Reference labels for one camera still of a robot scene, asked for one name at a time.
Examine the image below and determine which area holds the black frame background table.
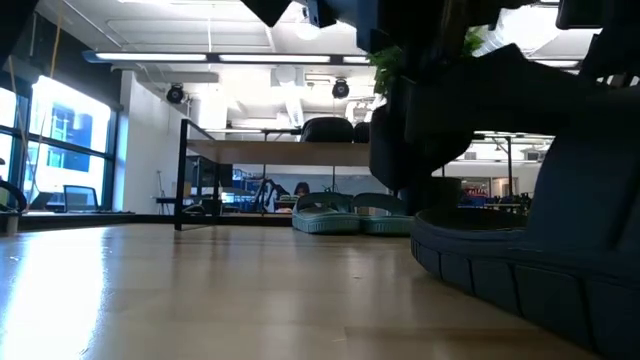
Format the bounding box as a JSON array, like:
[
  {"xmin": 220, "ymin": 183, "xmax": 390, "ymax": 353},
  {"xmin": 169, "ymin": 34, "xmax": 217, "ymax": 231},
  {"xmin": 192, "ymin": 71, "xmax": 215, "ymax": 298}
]
[{"xmin": 469, "ymin": 130, "xmax": 556, "ymax": 211}]

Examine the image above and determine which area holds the dark laptop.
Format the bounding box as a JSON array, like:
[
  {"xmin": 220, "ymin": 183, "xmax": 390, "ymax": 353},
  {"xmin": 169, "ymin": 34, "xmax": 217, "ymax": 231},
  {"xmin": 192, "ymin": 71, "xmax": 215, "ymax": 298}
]
[{"xmin": 62, "ymin": 184, "xmax": 100, "ymax": 214}]

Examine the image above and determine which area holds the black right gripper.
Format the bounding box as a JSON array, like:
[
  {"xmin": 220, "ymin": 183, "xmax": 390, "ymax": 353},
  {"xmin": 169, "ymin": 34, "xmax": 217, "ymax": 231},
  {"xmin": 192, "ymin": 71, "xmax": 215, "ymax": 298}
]
[{"xmin": 305, "ymin": 0, "xmax": 506, "ymax": 76}]

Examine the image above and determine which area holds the large black-framed window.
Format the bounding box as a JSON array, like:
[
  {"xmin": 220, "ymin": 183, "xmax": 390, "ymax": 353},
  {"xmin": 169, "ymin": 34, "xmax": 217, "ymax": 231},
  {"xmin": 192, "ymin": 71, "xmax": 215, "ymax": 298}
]
[{"xmin": 0, "ymin": 74, "xmax": 119, "ymax": 211}]

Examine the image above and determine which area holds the green potted plant black pot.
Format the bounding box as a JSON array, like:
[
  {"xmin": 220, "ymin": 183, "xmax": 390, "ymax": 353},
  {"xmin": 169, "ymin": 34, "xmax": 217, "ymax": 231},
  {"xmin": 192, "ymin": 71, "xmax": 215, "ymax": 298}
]
[{"xmin": 368, "ymin": 24, "xmax": 489, "ymax": 216}]

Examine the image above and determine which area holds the yellow hanging cord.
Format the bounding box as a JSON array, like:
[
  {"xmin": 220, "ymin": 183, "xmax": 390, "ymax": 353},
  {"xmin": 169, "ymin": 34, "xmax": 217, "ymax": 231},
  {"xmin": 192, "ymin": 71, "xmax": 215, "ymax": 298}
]
[{"xmin": 0, "ymin": 0, "xmax": 64, "ymax": 211}]

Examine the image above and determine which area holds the black metal rig frame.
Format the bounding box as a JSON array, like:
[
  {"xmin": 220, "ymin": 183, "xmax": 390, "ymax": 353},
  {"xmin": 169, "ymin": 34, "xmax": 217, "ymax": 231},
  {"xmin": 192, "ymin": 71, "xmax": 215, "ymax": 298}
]
[{"xmin": 0, "ymin": 209, "xmax": 296, "ymax": 232}]

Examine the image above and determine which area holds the long ceiling light strip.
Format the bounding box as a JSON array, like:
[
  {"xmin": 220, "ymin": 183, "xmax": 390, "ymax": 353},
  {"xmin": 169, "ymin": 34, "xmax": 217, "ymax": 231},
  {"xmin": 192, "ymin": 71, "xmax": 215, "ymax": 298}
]
[
  {"xmin": 534, "ymin": 58, "xmax": 581, "ymax": 69},
  {"xmin": 82, "ymin": 49, "xmax": 371, "ymax": 66}
]

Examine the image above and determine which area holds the wooden shelf black frame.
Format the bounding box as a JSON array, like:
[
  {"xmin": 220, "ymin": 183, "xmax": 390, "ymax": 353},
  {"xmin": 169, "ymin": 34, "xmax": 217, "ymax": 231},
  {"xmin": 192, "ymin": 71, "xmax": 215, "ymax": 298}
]
[{"xmin": 173, "ymin": 118, "xmax": 374, "ymax": 232}]

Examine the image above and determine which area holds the teal slide sandal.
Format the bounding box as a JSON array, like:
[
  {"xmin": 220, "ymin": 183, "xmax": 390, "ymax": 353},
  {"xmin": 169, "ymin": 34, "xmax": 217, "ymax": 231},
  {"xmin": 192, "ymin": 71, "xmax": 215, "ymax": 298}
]
[
  {"xmin": 352, "ymin": 192, "xmax": 415, "ymax": 237},
  {"xmin": 291, "ymin": 192, "xmax": 362, "ymax": 235}
]

